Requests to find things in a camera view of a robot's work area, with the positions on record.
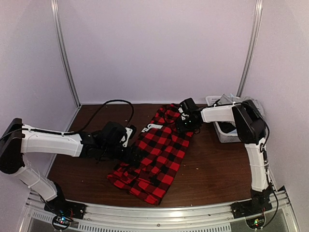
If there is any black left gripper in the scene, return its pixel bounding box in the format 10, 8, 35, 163
102, 144, 144, 166

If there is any white plastic laundry basket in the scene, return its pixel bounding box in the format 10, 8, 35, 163
205, 96, 240, 143

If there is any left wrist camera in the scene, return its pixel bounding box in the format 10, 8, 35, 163
101, 121, 137, 147

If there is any red black plaid shirt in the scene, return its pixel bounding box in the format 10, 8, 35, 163
107, 104, 193, 205

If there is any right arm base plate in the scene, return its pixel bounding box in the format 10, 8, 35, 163
230, 198, 272, 219

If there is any aluminium corner post right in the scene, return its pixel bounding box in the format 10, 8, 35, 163
236, 0, 263, 97

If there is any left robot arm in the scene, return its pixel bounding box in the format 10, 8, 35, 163
0, 118, 141, 215

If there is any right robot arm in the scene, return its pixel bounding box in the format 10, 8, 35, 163
176, 98, 272, 214

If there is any aluminium corner post left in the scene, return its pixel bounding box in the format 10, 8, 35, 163
51, 0, 81, 108

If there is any right circuit board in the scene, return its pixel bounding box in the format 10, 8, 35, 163
246, 216, 266, 230

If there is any left circuit board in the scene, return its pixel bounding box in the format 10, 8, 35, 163
52, 216, 73, 231

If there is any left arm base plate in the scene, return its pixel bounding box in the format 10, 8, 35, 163
41, 197, 86, 219

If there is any aluminium front rail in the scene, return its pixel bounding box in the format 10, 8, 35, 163
23, 186, 300, 232

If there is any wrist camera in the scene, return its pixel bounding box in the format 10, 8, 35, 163
179, 98, 198, 121
101, 121, 137, 147

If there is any aluminium corner post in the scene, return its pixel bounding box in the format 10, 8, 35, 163
51, 0, 81, 108
236, 0, 263, 97

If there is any circuit board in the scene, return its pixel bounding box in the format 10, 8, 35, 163
246, 216, 266, 230
52, 216, 73, 231

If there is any grey shirt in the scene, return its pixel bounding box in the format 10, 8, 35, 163
215, 94, 265, 117

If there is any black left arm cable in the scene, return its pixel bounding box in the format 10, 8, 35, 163
62, 99, 135, 136

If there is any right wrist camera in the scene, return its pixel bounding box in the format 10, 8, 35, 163
179, 98, 198, 121

